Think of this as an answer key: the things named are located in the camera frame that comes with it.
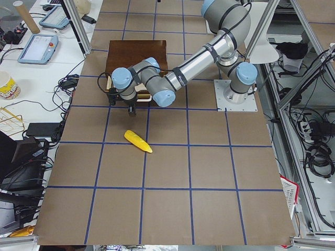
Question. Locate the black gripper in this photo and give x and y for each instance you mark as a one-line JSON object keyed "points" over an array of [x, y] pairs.
{"points": [[131, 103]]}

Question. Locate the yellow corn cob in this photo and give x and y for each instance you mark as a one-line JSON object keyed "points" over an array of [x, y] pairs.
{"points": [[137, 141]]}

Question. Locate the popcorn paper cup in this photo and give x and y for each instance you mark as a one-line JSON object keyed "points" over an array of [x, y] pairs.
{"points": [[9, 89]]}

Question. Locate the blue teach pendant far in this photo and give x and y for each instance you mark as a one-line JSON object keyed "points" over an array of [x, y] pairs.
{"points": [[55, 18]]}

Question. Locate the aluminium frame post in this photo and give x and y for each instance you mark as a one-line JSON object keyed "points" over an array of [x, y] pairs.
{"points": [[72, 15]]}

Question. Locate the white red basket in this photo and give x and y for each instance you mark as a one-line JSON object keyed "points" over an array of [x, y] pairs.
{"points": [[291, 190]]}

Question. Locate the dark brown wooden cabinet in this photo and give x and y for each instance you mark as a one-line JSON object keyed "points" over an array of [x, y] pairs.
{"points": [[128, 53]]}

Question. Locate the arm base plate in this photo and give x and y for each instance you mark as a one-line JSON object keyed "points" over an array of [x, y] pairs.
{"points": [[229, 101]]}

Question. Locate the beige cap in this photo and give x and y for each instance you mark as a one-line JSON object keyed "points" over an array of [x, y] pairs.
{"points": [[83, 6]]}

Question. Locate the black power adapter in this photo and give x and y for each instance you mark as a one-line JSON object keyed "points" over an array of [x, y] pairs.
{"points": [[88, 19]]}

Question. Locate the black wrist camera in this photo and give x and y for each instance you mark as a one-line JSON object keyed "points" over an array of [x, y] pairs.
{"points": [[112, 95]]}

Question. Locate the cardboard tube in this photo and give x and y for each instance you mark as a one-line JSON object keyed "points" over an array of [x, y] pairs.
{"points": [[26, 16]]}

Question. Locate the blue teach pendant near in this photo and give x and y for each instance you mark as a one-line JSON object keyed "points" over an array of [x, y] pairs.
{"points": [[39, 49]]}

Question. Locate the blue teach pendant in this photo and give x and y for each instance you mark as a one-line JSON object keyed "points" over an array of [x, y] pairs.
{"points": [[39, 49], [55, 18]]}

